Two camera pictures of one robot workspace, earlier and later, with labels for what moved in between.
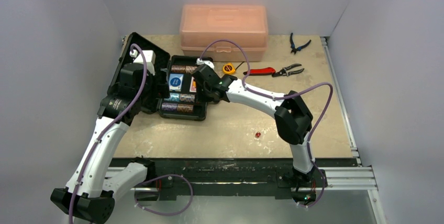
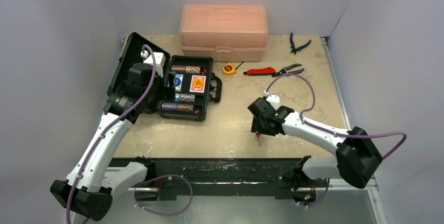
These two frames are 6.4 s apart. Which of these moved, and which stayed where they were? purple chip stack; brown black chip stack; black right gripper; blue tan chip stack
Moved: black right gripper
Stayed: purple chip stack; brown black chip stack; blue tan chip stack
